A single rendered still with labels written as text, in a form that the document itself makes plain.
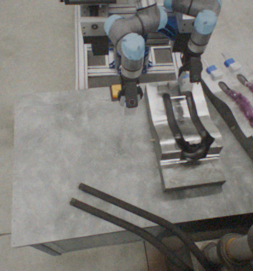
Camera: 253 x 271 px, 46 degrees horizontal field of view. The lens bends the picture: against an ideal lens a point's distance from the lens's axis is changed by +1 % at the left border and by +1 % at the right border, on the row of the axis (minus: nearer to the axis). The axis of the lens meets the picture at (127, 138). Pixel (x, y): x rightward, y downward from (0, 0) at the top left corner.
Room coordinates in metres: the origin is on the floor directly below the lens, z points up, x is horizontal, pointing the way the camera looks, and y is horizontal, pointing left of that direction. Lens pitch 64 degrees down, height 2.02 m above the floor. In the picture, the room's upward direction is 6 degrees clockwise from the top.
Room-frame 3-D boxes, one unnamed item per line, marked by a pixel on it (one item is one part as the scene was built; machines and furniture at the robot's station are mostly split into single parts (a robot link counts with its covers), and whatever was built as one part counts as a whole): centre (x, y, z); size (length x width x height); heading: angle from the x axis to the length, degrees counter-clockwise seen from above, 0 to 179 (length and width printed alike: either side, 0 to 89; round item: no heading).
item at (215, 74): (0.99, -0.38, 0.86); 0.13 x 0.05 x 0.05; 30
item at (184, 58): (0.89, -0.24, 1.05); 0.09 x 0.08 x 0.12; 13
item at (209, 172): (0.63, -0.24, 0.87); 0.50 x 0.26 x 0.14; 13
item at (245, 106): (0.79, -0.57, 0.90); 0.26 x 0.18 x 0.08; 30
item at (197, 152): (0.64, -0.25, 0.92); 0.35 x 0.16 x 0.09; 13
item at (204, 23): (0.89, -0.25, 1.21); 0.09 x 0.08 x 0.11; 164
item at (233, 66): (1.05, -0.48, 0.86); 0.13 x 0.05 x 0.05; 30
